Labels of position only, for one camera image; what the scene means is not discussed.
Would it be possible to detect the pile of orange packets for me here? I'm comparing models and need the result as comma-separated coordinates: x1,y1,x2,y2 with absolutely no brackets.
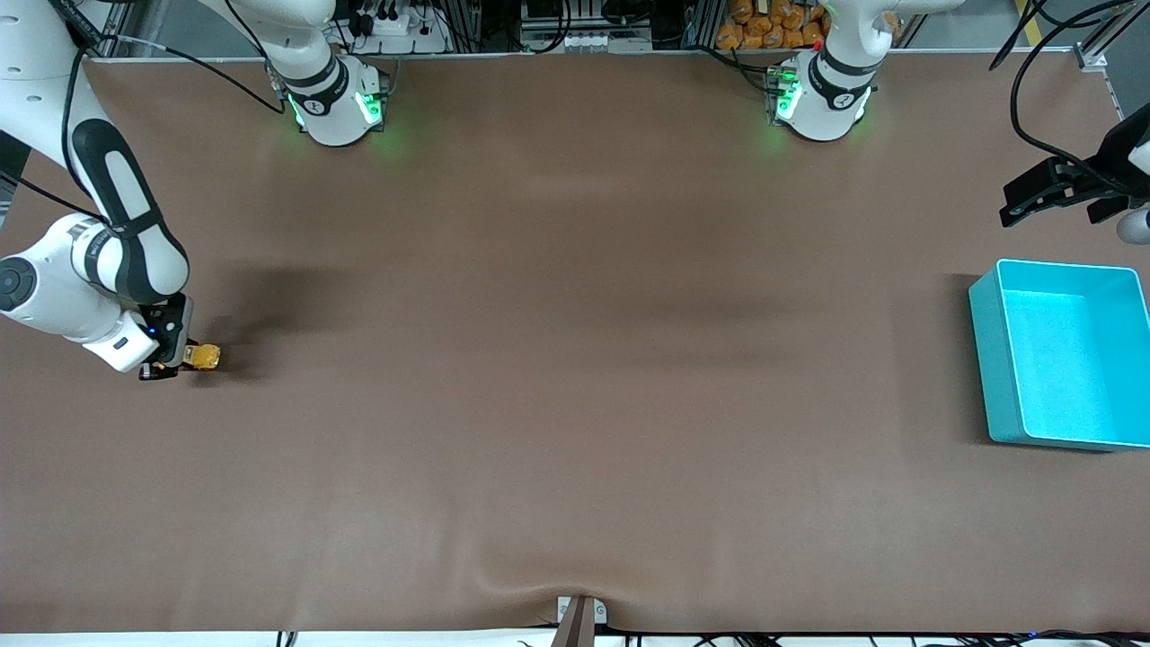
716,0,902,51

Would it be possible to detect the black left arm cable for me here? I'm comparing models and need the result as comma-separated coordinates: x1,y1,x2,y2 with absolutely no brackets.
988,0,1150,191

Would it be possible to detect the brown table mat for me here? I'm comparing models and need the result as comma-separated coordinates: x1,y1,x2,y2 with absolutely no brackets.
0,51,1150,634

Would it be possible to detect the white power strip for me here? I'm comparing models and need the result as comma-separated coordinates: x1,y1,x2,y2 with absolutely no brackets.
346,0,453,55

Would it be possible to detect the grey electronics unit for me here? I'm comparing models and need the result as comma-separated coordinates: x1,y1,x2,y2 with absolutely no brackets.
519,0,655,55

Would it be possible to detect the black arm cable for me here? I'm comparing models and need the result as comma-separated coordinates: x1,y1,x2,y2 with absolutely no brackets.
54,0,290,221
988,0,1150,191

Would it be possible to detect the brown camera post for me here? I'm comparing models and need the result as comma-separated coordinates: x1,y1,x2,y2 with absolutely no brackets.
550,600,597,647

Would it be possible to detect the teal plastic storage box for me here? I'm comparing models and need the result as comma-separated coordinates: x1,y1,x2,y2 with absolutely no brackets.
968,259,1150,452

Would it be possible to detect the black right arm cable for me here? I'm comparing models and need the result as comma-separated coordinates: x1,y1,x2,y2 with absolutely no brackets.
54,0,290,221

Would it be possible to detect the aluminium frame profile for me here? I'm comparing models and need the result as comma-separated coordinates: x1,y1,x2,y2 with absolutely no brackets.
1074,0,1150,73

